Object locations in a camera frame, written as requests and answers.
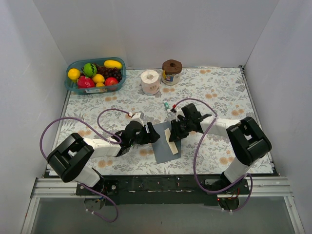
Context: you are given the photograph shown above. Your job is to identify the pink dragon fruit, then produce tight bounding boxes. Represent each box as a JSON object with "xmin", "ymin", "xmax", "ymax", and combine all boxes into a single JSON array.
[{"xmin": 77, "ymin": 76, "xmax": 96, "ymax": 88}]

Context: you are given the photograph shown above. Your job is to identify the brown toilet paper roll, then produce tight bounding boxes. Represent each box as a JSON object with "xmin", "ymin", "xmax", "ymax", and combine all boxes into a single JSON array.
[{"xmin": 161, "ymin": 59, "xmax": 182, "ymax": 85}]

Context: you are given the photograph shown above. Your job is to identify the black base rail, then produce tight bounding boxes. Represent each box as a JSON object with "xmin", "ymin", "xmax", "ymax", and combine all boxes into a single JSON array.
[{"xmin": 75, "ymin": 170, "xmax": 251, "ymax": 207}]

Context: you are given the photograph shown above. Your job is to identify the dark purple grapes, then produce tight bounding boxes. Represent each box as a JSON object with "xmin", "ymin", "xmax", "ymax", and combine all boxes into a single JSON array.
[{"xmin": 94, "ymin": 63, "xmax": 122, "ymax": 82}]

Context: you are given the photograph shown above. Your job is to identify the white toilet paper roll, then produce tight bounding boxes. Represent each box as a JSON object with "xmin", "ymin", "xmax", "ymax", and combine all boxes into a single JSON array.
[{"xmin": 140, "ymin": 70, "xmax": 160, "ymax": 95}]

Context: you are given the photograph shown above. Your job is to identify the cream letter paper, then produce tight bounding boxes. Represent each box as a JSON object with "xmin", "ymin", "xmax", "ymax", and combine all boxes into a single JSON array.
[{"xmin": 164, "ymin": 128, "xmax": 178, "ymax": 155}]

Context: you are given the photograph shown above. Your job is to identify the yellow lemon centre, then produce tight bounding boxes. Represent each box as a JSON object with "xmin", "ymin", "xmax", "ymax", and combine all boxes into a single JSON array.
[{"xmin": 92, "ymin": 74, "xmax": 105, "ymax": 84}]

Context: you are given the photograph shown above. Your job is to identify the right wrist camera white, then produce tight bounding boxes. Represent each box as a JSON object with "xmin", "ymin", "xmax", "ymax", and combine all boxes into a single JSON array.
[{"xmin": 170, "ymin": 107, "xmax": 185, "ymax": 121}]

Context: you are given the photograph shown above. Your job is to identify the yellow lemon left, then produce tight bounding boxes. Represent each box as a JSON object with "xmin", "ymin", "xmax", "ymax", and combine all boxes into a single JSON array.
[{"xmin": 67, "ymin": 68, "xmax": 81, "ymax": 82}]

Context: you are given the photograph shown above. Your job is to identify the green watermelon ball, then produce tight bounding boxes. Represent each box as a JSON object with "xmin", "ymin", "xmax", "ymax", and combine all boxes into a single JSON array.
[{"xmin": 82, "ymin": 63, "xmax": 97, "ymax": 78}]

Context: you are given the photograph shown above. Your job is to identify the yellow mango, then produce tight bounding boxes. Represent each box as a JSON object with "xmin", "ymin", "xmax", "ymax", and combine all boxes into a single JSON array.
[{"xmin": 103, "ymin": 59, "xmax": 122, "ymax": 70}]

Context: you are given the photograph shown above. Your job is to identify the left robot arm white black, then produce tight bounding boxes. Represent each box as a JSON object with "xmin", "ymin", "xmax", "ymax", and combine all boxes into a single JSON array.
[{"xmin": 47, "ymin": 120, "xmax": 160, "ymax": 195}]

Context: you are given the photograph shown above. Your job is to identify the red apple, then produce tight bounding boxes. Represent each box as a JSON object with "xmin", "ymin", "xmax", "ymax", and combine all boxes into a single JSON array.
[{"xmin": 104, "ymin": 77, "xmax": 118, "ymax": 86}]

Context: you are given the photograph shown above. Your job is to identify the teal plastic fruit basket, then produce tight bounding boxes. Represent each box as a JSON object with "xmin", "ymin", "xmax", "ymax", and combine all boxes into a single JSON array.
[{"xmin": 65, "ymin": 57, "xmax": 126, "ymax": 95}]

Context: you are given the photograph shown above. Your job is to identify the grey envelope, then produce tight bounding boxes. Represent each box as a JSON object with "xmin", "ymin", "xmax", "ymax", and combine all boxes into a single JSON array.
[{"xmin": 152, "ymin": 122, "xmax": 182, "ymax": 164}]

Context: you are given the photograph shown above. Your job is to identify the small yellow fruit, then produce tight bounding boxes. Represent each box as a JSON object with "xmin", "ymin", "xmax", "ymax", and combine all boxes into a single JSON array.
[{"xmin": 96, "ymin": 82, "xmax": 105, "ymax": 87}]

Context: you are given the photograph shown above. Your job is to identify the green white glue stick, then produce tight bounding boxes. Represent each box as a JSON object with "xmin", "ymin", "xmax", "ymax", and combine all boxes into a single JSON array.
[{"xmin": 164, "ymin": 102, "xmax": 171, "ymax": 113}]

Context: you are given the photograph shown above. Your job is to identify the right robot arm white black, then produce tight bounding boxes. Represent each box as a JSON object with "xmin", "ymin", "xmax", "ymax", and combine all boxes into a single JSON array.
[{"xmin": 169, "ymin": 103, "xmax": 272, "ymax": 194}]

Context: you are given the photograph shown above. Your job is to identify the yellow lemon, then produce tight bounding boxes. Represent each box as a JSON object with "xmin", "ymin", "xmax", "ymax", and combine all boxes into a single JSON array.
[
  {"xmin": 92, "ymin": 74, "xmax": 105, "ymax": 84},
  {"xmin": 67, "ymin": 68, "xmax": 81, "ymax": 82}
]

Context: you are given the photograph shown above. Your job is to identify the aluminium frame rail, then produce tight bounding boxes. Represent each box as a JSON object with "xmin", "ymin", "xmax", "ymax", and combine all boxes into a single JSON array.
[{"xmin": 22, "ymin": 176, "xmax": 304, "ymax": 234}]

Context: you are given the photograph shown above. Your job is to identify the floral table mat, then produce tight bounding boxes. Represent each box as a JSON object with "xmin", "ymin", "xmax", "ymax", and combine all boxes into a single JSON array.
[{"xmin": 57, "ymin": 68, "xmax": 255, "ymax": 176}]

